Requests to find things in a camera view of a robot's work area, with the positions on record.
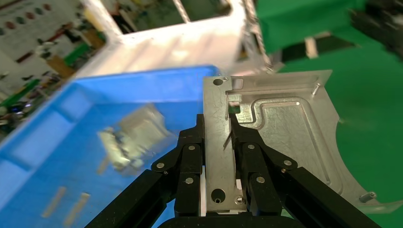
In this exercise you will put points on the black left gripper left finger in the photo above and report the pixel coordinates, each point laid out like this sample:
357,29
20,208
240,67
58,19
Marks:
189,163

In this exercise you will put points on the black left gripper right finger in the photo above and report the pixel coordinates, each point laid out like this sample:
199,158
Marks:
261,176

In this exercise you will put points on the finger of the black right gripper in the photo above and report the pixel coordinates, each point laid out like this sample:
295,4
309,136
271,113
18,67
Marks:
384,28

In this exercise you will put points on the silver sheet metal bracket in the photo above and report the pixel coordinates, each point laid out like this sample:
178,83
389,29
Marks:
135,141
283,132

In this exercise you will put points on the white metal rack shelf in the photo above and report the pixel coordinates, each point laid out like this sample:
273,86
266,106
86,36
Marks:
176,47

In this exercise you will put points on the grey tape strip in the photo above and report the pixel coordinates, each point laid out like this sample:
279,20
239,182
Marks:
54,201
77,209

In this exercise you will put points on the blue plastic bin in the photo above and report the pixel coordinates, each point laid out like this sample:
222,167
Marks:
63,132

